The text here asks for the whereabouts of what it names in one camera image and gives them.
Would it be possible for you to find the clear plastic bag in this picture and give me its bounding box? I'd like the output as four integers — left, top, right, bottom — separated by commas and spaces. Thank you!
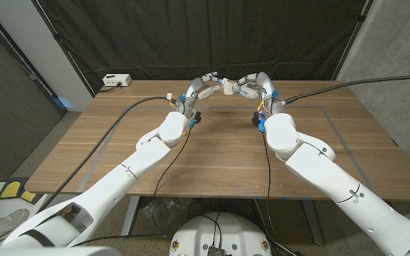
142, 197, 189, 229

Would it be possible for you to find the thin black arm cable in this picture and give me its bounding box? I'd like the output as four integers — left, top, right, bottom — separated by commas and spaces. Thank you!
151, 127, 194, 238
261, 132, 300, 256

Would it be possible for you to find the black cloth backdrop curtain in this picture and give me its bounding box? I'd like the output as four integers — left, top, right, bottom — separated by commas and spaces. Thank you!
36, 0, 373, 96

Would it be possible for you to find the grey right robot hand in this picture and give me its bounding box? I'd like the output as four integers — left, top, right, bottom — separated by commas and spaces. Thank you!
231, 72, 286, 115

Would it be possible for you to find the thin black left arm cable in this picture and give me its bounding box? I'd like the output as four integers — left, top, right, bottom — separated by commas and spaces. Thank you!
151, 127, 194, 238

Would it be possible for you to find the black backdrop stand pole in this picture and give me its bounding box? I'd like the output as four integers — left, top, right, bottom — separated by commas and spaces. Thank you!
331, 0, 374, 81
30, 0, 96, 98

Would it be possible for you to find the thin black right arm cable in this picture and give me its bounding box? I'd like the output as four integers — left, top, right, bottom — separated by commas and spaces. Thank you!
261, 132, 300, 256

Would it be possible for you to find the grey white sneaker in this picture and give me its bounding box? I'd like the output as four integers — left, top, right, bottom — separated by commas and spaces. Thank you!
0, 208, 31, 243

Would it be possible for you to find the yellow and black floor object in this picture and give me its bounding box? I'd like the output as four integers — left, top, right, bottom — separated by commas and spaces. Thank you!
0, 176, 38, 204

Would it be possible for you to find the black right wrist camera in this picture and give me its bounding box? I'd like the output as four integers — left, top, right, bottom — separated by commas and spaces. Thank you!
251, 110, 267, 134

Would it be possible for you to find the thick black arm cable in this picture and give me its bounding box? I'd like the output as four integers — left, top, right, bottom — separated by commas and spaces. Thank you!
35, 95, 173, 215
283, 74, 410, 105

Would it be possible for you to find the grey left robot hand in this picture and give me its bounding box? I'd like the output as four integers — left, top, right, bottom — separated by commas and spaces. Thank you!
174, 72, 226, 120

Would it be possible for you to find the small clear plastic cup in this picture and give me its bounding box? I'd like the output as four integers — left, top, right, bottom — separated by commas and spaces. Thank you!
221, 78, 236, 96

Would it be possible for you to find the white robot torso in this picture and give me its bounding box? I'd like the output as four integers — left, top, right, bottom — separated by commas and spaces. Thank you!
169, 212, 273, 256

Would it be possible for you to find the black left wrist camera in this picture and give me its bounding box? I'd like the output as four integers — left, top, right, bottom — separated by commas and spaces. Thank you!
189, 111, 204, 129

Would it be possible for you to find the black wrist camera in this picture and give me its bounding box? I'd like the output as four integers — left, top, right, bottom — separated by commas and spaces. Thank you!
189, 111, 204, 129
251, 110, 267, 134

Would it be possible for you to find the dark brown door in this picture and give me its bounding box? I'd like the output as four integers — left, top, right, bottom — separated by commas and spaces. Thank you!
0, 6, 68, 188

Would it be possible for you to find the grey table leg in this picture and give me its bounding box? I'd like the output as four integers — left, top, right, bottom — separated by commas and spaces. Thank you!
120, 196, 142, 239
301, 199, 325, 246

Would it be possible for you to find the white power outlet box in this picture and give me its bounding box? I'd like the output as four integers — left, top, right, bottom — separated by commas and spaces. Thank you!
102, 73, 132, 87

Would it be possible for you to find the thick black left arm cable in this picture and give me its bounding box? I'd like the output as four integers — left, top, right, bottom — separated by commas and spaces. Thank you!
35, 95, 173, 215

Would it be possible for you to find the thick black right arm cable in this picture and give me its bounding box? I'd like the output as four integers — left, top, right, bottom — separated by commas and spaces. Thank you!
283, 74, 410, 105

